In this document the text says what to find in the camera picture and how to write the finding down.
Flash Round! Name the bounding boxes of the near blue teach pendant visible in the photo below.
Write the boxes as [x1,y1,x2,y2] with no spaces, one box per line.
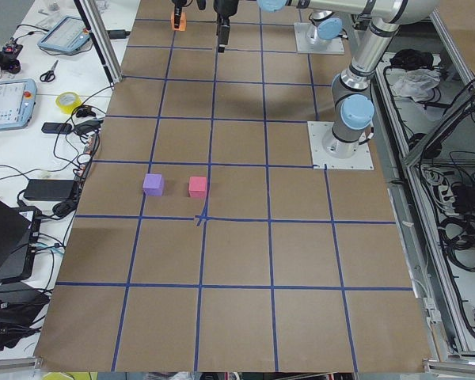
[0,78,37,131]

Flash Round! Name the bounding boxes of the far blue teach pendant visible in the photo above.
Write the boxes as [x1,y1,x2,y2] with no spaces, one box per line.
[37,16,90,55]

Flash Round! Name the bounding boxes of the pink foam cube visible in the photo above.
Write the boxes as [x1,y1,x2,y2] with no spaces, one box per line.
[188,176,207,199]

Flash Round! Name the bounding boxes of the orange foam cube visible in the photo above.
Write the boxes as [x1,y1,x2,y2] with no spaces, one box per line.
[171,11,187,32]

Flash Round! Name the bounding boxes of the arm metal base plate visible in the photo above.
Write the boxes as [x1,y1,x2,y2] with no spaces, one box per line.
[307,121,374,170]
[294,22,344,55]

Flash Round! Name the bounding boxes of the black laptop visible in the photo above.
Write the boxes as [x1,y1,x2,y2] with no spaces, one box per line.
[0,200,40,283]

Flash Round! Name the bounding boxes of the white crumpled cloth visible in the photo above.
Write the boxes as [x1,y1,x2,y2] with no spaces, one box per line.
[391,68,441,101]

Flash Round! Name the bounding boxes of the brown paper table cover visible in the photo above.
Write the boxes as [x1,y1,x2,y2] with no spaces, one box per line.
[36,1,431,373]

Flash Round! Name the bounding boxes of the aluminium frame post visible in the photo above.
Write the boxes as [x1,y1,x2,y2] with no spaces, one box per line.
[74,0,122,86]

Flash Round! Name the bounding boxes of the black handled scissors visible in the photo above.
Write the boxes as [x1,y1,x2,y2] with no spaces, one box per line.
[39,60,59,83]

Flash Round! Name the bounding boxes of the blue teach pendant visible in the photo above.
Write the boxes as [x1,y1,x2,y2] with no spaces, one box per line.
[37,16,90,55]
[0,78,37,131]

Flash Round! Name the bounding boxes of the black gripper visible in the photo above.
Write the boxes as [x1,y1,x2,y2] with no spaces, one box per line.
[214,0,238,53]
[172,0,206,28]

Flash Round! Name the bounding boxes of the purple foam cube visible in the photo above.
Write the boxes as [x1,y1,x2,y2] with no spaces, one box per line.
[142,173,165,196]

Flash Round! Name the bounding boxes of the black power adapter brick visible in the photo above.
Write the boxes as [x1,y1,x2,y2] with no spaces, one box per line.
[24,179,74,201]

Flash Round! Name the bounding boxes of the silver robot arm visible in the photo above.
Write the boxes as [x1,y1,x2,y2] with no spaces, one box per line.
[257,0,439,159]
[171,1,342,52]

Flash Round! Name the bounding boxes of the yellow tape roll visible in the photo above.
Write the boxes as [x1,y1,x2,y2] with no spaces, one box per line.
[55,91,82,115]

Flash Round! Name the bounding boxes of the black remote control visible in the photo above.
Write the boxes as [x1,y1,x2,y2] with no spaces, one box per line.
[41,122,73,135]

